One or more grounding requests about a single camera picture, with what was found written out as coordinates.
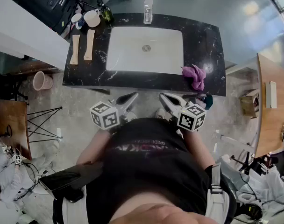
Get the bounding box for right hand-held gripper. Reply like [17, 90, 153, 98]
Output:
[158, 92, 207, 133]

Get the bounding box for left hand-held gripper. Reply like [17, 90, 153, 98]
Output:
[89, 92, 139, 131]

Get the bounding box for purple cloth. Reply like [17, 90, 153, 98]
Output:
[181, 64, 207, 91]

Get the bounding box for chrome faucet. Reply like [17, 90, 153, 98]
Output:
[143, 0, 154, 25]

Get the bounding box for person's left forearm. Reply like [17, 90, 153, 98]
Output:
[76, 128, 113, 166]

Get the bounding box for person's right forearm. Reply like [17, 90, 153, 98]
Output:
[181, 129, 215, 170]

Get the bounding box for person's left shoe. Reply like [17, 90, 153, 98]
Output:
[123, 111, 138, 122]

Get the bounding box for person's shoe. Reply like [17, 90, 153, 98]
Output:
[155, 107, 166, 120]
[123, 111, 138, 122]

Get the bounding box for person's right shoe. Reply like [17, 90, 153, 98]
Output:
[155, 107, 166, 120]

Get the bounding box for dark teal bag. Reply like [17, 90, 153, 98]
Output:
[195, 93, 214, 111]

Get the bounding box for white sink basin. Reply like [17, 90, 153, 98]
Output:
[106, 26, 185, 76]

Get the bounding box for person's black shirt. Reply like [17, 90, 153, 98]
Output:
[85, 117, 237, 224]

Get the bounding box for cardboard box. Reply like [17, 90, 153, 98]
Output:
[239, 91, 261, 119]

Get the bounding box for pink waste bin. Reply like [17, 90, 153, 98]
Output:
[33, 70, 54, 91]

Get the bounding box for green soap bottle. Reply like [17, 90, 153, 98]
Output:
[99, 2, 114, 24]

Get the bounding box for blue and white mug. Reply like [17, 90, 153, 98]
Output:
[71, 13, 86, 30]

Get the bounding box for white box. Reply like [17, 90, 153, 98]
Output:
[265, 81, 278, 109]

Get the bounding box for black tripod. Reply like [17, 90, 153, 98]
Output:
[71, 0, 104, 17]

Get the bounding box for light wooden curved table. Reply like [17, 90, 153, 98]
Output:
[254, 52, 284, 159]

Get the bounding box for person's head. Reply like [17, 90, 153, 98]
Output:
[109, 203, 219, 224]

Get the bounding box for dark wooden table black legs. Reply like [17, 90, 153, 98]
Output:
[0, 98, 63, 161]

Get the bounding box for unused spare gripper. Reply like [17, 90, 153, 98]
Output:
[13, 148, 23, 166]

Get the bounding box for white plastic bags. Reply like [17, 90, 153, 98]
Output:
[235, 166, 284, 211]

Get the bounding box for large black machine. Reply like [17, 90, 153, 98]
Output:
[15, 0, 78, 35]

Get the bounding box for white bag strap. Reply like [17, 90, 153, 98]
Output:
[205, 163, 230, 224]

